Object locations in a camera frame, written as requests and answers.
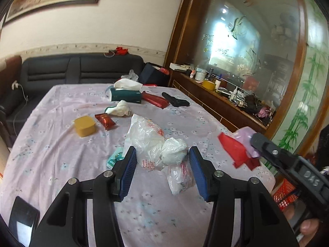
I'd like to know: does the black smartphone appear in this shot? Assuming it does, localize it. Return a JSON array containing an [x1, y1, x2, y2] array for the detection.
[[8, 196, 40, 245]]

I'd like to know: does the wooden sideboard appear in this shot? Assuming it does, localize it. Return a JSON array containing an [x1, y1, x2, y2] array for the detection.
[[164, 64, 274, 134]]

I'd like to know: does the red-brown snack wrapper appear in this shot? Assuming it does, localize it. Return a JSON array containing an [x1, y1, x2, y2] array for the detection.
[[95, 113, 117, 130]]

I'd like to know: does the dark clutter pile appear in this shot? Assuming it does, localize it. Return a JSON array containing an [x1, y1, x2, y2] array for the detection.
[[243, 94, 265, 114]]

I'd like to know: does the white charger with cable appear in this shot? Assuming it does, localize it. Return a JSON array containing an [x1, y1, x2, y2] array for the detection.
[[12, 81, 29, 101]]

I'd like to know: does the clear crumpled plastic bag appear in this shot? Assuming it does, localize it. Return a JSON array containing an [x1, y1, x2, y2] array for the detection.
[[121, 69, 139, 81]]

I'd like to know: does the dark paper bag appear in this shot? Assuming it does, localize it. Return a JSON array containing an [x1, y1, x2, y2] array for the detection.
[[140, 62, 170, 86]]

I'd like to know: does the green tissue box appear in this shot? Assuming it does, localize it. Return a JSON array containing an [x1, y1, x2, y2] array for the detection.
[[107, 78, 143, 104]]

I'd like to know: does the small clear plastic bag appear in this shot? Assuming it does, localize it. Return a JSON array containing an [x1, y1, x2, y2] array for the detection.
[[167, 161, 194, 195]]

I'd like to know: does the brown armchair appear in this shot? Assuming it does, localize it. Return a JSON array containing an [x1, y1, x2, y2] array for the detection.
[[0, 55, 22, 93]]

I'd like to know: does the large white plastic bag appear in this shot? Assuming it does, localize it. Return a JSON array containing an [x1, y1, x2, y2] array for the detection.
[[124, 114, 166, 171]]

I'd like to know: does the orange plastic basket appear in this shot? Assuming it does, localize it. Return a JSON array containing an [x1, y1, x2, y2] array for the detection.
[[271, 177, 301, 211]]

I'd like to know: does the etched fish glass panel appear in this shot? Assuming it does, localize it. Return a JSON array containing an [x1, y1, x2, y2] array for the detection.
[[193, 0, 306, 108]]

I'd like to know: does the flat white box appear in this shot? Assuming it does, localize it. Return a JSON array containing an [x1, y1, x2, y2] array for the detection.
[[170, 62, 196, 71]]

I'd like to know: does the purple wrapper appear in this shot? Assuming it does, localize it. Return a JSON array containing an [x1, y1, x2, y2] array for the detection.
[[233, 127, 261, 158]]

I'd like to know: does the red plastic wrapper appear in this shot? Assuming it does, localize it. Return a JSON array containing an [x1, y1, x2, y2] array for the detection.
[[218, 132, 261, 171]]

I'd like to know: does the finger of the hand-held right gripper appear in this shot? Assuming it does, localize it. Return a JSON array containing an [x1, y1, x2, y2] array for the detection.
[[250, 132, 301, 176]]

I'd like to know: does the teal tissue pack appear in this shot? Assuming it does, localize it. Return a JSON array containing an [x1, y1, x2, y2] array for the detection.
[[107, 147, 129, 170]]

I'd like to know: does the yellow plastic container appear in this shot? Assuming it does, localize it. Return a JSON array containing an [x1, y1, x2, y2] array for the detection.
[[74, 116, 97, 137]]

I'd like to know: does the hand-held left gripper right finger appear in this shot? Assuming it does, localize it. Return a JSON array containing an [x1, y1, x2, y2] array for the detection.
[[188, 146, 300, 247]]

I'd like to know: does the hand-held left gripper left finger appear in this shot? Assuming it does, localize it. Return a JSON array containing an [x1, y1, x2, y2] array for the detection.
[[29, 146, 138, 247]]

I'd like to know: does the black leather sofa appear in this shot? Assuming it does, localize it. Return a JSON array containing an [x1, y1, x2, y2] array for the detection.
[[0, 54, 144, 124]]

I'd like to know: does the long red snack packet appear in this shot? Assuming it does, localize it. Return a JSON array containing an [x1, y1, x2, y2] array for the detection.
[[141, 91, 170, 108]]

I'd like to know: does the bamboo pattern glass panel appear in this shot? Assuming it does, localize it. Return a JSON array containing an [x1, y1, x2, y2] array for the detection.
[[267, 0, 329, 160]]

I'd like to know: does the white knotted plastic bag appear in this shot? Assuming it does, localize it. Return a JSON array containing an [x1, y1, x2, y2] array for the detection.
[[161, 137, 189, 165]]

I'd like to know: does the person's right hand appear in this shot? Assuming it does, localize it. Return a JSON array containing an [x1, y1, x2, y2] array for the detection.
[[283, 206, 329, 247]]

